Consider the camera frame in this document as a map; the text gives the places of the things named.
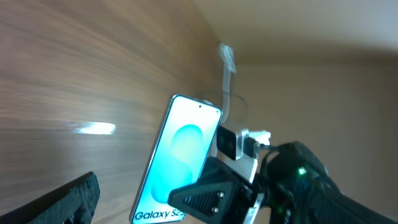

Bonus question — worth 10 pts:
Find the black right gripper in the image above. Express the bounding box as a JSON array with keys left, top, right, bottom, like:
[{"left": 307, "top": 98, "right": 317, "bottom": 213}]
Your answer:
[{"left": 168, "top": 157, "right": 262, "bottom": 224}]

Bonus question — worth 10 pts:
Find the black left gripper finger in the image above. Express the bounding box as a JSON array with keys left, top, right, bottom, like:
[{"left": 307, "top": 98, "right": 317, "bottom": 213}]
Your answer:
[{"left": 1, "top": 171, "right": 100, "bottom": 224}]

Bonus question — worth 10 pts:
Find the blue Galaxy smartphone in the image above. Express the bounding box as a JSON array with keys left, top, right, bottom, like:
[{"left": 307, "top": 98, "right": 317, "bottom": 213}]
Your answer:
[{"left": 130, "top": 95, "right": 223, "bottom": 224}]

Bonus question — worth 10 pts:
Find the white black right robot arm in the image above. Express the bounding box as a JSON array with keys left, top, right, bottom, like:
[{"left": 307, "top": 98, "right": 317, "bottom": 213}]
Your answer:
[{"left": 168, "top": 141, "right": 394, "bottom": 223}]

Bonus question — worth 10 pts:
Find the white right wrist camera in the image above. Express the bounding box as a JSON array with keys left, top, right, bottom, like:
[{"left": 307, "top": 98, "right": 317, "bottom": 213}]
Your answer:
[{"left": 211, "top": 123, "right": 271, "bottom": 183}]

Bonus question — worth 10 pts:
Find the white power strip cord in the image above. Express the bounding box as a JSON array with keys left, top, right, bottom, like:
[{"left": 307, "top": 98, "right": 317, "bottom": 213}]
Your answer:
[{"left": 218, "top": 43, "right": 238, "bottom": 124}]

